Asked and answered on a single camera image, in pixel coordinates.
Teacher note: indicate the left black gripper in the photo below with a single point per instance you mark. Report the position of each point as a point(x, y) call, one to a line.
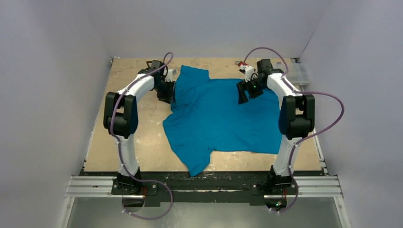
point(169, 97)

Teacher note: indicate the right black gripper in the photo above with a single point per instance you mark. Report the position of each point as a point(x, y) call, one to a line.
point(246, 89)

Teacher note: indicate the blue t-shirt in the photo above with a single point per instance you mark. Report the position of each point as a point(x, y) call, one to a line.
point(206, 117)

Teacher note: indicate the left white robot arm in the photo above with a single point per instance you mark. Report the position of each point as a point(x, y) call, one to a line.
point(121, 115)

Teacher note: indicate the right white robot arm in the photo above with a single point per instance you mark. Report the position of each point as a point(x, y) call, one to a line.
point(296, 117)

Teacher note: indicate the clear plastic organizer box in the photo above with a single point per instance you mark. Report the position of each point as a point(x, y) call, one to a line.
point(297, 74)

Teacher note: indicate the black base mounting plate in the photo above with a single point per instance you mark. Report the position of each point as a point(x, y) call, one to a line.
point(155, 188)

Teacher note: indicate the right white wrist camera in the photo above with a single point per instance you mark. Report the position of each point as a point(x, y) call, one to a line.
point(249, 73)

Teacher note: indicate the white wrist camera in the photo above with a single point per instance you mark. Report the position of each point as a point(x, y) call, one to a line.
point(169, 73)
point(249, 73)

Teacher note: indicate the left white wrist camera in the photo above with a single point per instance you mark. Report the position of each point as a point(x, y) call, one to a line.
point(169, 73)

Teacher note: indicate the red handled adjustable wrench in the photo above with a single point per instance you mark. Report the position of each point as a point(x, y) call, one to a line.
point(240, 63)

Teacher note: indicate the aluminium rail frame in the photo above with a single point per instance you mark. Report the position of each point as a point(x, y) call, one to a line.
point(92, 187)

